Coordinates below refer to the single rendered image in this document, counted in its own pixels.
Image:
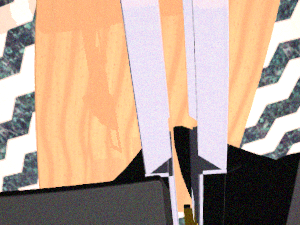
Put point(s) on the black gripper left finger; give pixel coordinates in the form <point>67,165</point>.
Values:
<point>130,199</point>

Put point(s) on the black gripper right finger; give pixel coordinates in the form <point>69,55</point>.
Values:
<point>256,190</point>

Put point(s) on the light wooden board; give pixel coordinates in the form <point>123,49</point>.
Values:
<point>86,128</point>

